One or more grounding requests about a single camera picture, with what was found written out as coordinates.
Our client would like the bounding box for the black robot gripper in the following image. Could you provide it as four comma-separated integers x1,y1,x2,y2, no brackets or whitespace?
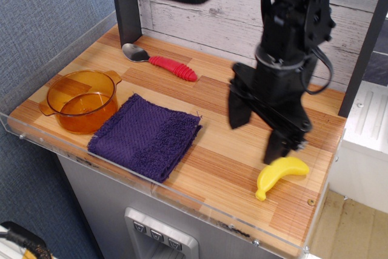
228,53,312,164

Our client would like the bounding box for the yellow toy banana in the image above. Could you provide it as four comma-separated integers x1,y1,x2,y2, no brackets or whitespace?
255,157,310,201

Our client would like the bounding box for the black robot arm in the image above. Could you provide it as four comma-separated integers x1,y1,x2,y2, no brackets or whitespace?
229,0,335,164

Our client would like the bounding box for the brass screw in table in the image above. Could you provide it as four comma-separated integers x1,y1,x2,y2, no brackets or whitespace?
307,199,315,206

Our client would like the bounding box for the purple folded towel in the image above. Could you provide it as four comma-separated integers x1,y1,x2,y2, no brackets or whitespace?
87,94,202,183

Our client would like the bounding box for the white ribbed side unit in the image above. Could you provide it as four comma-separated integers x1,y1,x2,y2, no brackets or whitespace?
329,81,387,213

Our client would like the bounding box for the silver dispenser button panel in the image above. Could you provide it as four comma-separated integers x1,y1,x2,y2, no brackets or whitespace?
124,207,199,258

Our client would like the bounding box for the grey toy fridge cabinet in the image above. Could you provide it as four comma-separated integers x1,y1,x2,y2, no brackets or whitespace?
56,153,292,259

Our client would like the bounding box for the orange transparent plastic pot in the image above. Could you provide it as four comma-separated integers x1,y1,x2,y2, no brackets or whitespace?
39,70,122,134

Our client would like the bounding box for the clear acrylic table guard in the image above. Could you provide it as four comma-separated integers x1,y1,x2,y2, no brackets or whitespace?
1,13,345,258

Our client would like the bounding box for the yellow object bottom left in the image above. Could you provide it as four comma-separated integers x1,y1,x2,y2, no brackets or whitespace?
22,249,52,259

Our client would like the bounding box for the red handled metal spoon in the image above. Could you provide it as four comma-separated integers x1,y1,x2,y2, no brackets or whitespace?
122,43,198,82

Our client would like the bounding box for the black right vertical post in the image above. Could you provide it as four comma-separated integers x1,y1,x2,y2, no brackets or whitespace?
338,0,387,118

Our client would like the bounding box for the black vertical post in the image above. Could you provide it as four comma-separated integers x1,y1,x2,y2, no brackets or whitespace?
338,0,387,118
114,0,142,46

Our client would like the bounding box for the black left vertical post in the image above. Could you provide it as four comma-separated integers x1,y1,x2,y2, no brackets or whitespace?
114,0,142,46

